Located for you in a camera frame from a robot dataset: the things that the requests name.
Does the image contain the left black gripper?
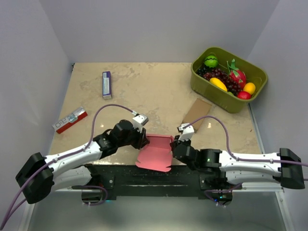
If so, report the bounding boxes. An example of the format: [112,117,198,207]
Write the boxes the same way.
[117,123,149,149]

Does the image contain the pink paper box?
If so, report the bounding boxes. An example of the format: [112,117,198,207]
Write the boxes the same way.
[135,134,174,172]

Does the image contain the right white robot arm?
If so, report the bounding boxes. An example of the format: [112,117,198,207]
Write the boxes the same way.
[170,136,305,190]

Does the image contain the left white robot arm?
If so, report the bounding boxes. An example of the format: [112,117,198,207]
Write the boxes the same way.
[16,115,149,204]

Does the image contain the brown cardboard box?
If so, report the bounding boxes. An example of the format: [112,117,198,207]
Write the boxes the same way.
[182,99,212,124]

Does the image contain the purple toothpaste box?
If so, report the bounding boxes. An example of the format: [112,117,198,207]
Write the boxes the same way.
[102,71,112,100]

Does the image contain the red white toothpaste box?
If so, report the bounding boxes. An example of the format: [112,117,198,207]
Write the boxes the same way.
[52,107,88,134]

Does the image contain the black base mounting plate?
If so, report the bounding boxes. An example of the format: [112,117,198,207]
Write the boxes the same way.
[81,164,237,205]

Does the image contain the yellow toy mango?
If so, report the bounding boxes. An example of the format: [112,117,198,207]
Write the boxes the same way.
[210,77,228,92]

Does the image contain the dark purple toy grapes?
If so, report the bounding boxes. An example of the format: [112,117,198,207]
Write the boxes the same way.
[197,67,242,96]

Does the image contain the red toy apple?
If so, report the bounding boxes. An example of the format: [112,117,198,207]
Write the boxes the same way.
[237,91,251,100]

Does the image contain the olive green plastic bin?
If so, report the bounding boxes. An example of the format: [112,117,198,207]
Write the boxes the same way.
[190,47,268,114]

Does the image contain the orange toy lemon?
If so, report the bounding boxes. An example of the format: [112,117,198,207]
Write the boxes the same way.
[243,82,256,95]

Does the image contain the green toy watermelon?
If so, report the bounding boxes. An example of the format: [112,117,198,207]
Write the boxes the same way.
[204,55,218,68]

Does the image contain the red toy dragon fruit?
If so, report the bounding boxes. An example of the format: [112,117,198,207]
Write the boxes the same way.
[227,59,246,90]

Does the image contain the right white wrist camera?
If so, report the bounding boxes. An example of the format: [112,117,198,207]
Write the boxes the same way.
[177,123,194,141]

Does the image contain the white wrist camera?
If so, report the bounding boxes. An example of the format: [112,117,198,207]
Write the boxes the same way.
[132,114,149,133]
[177,123,194,141]

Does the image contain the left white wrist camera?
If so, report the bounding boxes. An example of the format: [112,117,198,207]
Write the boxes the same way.
[132,114,149,133]

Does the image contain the aluminium frame rail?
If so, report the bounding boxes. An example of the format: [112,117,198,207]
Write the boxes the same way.
[30,105,286,200]

